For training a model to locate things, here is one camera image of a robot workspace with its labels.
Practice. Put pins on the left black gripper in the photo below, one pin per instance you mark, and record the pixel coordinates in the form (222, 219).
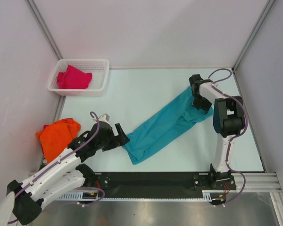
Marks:
(122, 139)

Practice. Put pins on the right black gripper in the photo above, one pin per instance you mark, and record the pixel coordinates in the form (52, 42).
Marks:
(205, 106)

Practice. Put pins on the teal t shirt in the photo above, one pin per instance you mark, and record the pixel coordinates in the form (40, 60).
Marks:
(169, 123)

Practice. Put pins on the white plastic basket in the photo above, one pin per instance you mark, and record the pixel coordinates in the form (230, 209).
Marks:
(99, 68)

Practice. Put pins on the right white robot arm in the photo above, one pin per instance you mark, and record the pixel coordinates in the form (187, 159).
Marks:
(228, 122)

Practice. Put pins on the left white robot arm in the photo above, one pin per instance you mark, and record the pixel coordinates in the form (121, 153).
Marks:
(65, 173)

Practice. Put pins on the orange t shirt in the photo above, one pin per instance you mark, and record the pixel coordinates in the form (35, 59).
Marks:
(54, 138)

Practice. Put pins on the magenta t shirt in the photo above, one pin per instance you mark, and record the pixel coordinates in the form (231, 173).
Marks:
(73, 78)

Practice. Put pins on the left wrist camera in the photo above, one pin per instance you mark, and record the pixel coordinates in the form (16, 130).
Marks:
(103, 120)

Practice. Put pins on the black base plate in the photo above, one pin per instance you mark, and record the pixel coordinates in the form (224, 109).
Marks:
(159, 185)

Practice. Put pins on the white slotted cable duct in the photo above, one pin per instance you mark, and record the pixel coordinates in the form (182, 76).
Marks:
(205, 196)

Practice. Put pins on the aluminium front rail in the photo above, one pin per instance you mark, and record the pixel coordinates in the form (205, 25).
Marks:
(257, 181)

